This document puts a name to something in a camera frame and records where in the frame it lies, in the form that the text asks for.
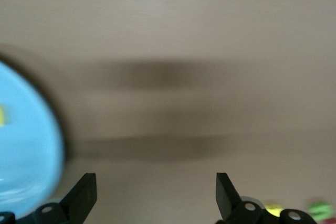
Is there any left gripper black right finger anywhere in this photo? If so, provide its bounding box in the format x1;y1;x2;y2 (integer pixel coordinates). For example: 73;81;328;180
215;173;280;224

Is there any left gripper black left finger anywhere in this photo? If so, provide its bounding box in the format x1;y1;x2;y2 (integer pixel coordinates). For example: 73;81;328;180
16;173;98;224

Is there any yellow foam letter u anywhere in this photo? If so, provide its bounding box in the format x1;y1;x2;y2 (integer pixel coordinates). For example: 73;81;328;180
264;201;283;218

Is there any green foam letter n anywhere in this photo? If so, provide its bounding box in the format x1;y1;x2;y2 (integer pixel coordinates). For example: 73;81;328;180
308;201;333;222

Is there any yellow foam letter s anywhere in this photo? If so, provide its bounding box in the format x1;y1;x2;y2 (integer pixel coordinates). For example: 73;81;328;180
0;104;11;126

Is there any blue plate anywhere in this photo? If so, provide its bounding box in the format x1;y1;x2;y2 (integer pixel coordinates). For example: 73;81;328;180
0;60;66;219

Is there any brown table cover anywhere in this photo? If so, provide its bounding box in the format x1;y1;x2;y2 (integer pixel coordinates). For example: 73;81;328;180
0;0;336;224

